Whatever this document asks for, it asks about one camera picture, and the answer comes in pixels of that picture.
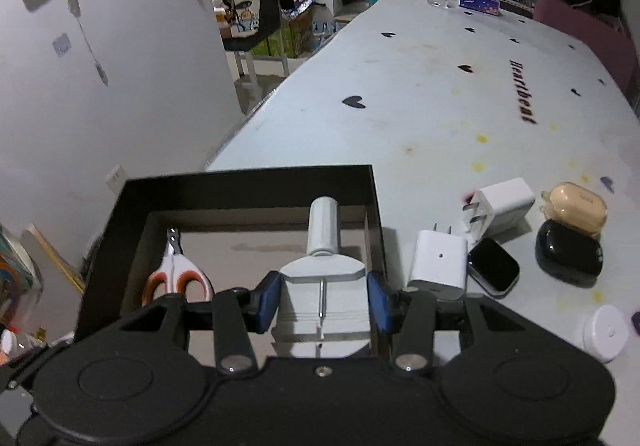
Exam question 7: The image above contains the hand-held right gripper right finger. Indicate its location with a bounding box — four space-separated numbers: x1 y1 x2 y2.
366 271 528 377

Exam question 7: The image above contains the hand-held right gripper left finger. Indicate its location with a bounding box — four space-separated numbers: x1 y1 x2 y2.
120 270 284 375

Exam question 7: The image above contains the small rounded white charger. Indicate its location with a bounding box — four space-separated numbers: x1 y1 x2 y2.
406 223 469 301

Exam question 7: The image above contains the black box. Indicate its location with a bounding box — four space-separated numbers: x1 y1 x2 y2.
74 165 388 362

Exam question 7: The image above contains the black earbud case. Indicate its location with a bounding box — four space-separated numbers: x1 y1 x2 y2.
535 219 604 287

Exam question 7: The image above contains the beige earbud case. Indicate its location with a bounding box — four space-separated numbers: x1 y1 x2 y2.
540 182 609 239

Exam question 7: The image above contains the large white charger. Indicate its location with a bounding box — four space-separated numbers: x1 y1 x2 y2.
461 177 537 242

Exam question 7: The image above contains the white round container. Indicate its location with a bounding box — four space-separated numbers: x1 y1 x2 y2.
582 304 631 363

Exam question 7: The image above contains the purple tissue pack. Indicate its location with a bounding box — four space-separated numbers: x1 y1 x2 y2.
457 0 502 17

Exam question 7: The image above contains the pink chair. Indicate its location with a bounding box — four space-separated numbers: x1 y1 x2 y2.
532 0 638 92

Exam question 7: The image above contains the white wall socket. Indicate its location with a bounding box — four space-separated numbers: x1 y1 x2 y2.
107 164 128 197

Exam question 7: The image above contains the hanging wall chain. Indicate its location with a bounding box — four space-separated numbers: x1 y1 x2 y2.
67 0 110 87

